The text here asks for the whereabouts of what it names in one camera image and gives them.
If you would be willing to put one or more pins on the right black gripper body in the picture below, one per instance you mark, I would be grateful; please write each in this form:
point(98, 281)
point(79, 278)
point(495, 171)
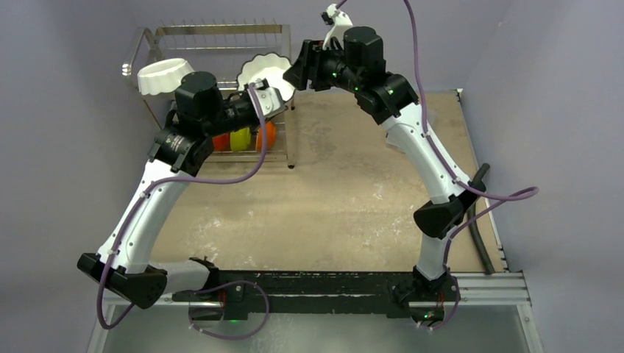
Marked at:
point(310, 65)

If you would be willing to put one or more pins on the white fluted bowl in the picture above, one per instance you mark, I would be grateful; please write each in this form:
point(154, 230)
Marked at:
point(269, 67)
point(164, 76)

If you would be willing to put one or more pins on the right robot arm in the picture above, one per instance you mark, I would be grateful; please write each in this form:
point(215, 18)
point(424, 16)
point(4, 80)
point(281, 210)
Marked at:
point(356, 64)

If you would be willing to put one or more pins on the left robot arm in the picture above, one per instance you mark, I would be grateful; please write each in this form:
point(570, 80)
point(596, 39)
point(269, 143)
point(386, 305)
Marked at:
point(122, 265)

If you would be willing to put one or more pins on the metal two-tier dish rack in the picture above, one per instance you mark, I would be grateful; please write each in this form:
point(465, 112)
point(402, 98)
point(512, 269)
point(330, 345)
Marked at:
point(223, 49)

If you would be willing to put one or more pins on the front orange bowl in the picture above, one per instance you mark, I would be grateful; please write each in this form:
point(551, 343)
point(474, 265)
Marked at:
point(271, 136)

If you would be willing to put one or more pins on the lime green bowl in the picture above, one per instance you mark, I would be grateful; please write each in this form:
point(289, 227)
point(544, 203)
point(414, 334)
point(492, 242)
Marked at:
point(240, 139)

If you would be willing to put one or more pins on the front red-orange bowl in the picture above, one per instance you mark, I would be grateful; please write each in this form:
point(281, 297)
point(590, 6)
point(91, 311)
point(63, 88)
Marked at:
point(221, 142)

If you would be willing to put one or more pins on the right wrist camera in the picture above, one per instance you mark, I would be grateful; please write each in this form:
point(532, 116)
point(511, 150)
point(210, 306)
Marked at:
point(338, 21)

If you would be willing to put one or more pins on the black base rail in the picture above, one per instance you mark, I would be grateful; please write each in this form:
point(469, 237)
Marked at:
point(394, 294)

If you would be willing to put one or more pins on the aluminium frame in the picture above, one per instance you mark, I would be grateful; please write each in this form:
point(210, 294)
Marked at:
point(492, 314)

